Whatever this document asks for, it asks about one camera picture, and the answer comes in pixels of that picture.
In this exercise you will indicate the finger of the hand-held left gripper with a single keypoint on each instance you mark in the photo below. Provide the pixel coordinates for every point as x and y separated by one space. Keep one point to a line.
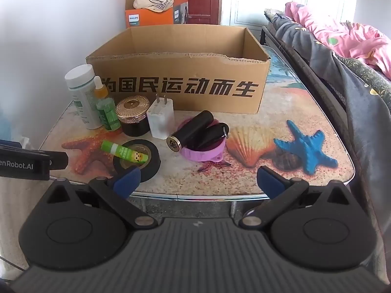
59 160

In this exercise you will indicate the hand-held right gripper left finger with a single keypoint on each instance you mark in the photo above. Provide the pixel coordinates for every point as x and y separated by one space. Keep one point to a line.
128 175

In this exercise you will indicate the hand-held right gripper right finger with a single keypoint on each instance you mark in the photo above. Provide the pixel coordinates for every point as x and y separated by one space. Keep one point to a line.
268 178

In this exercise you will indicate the green glue stick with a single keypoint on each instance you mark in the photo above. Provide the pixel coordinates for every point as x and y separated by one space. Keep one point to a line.
122 151

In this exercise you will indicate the black electrical tape roll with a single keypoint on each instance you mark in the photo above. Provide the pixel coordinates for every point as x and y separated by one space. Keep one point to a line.
152 161

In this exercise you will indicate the dark jar gold lid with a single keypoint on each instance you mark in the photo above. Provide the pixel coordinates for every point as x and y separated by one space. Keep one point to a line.
133 122

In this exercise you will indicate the white bottle green label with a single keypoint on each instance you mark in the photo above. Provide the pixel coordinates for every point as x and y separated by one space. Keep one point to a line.
82 97

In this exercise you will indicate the purple collapsible bowl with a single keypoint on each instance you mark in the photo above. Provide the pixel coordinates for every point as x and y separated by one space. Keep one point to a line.
201 155

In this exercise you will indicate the black cylindrical flashlight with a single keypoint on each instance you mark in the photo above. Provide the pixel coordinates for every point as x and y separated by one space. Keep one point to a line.
189 128

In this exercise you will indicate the small yellow dropper bottle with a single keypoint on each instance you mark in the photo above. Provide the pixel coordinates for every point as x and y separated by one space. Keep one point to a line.
100 93

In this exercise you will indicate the large brown cardboard box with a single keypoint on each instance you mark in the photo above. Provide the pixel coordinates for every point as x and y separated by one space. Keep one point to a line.
183 73

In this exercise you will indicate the white charger plug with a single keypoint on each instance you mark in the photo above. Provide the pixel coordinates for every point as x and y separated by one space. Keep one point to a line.
158 122

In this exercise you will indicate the small green bottle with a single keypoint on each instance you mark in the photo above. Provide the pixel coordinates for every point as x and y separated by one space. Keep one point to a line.
108 116

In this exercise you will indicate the leaf-patterned quilt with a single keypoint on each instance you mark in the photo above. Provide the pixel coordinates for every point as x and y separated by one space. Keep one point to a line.
363 70

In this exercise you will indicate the orange appliance box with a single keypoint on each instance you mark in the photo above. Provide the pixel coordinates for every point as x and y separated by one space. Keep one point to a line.
146 18

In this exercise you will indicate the pink quilt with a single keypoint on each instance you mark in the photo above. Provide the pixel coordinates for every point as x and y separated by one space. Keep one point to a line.
336 33

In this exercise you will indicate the beige mattress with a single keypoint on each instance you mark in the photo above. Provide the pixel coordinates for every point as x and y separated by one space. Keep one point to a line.
273 13

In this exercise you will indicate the white panel door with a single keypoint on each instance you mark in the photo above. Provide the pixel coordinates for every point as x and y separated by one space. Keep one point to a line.
247 0

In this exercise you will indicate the red wooden door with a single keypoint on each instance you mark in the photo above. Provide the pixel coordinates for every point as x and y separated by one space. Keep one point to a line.
201 3

